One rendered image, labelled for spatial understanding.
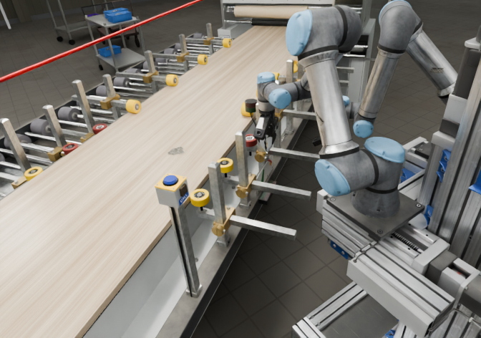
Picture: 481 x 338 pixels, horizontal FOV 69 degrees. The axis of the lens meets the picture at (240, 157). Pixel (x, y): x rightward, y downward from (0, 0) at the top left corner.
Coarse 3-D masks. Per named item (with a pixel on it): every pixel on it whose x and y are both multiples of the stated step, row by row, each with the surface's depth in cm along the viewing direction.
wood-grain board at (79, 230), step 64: (256, 64) 281; (128, 128) 204; (192, 128) 199; (64, 192) 156; (128, 192) 153; (0, 256) 127; (64, 256) 125; (128, 256) 123; (0, 320) 105; (64, 320) 104
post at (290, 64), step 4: (288, 60) 201; (292, 60) 201; (288, 64) 202; (292, 64) 201; (288, 68) 203; (292, 68) 202; (288, 72) 204; (292, 72) 204; (288, 76) 206; (292, 76) 205; (288, 80) 207; (292, 80) 207; (292, 104) 216; (288, 108) 217; (292, 108) 218; (288, 120) 221; (292, 120) 223; (288, 124) 223; (292, 124) 224; (288, 128) 224; (292, 128) 226
